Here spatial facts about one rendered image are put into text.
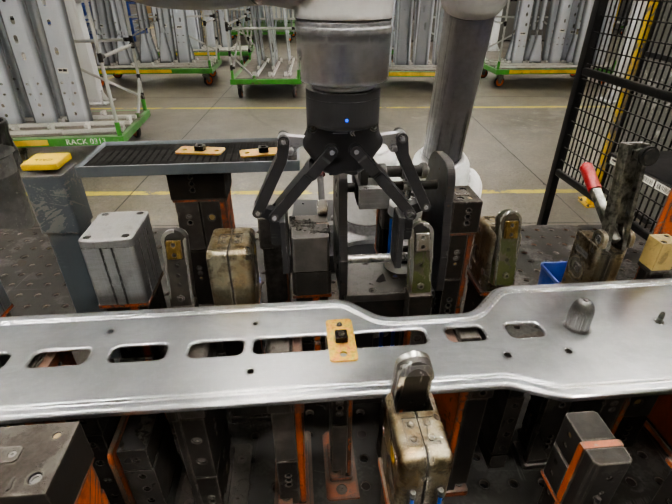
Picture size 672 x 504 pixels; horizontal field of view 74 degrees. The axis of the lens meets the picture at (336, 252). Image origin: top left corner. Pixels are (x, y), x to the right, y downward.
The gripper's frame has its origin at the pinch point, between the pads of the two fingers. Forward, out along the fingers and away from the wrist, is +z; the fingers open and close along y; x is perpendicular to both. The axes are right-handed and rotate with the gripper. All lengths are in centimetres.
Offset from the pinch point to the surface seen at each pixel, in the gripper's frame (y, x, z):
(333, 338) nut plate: 1.0, -0.1, 13.2
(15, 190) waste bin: 184, -234, 85
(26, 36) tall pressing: 231, -397, 11
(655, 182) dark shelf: -79, -46, 12
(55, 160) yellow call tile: 47, -32, -2
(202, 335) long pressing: 19.2, -2.6, 13.5
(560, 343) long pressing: -30.0, 3.3, 13.5
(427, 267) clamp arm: -15.1, -12.2, 10.2
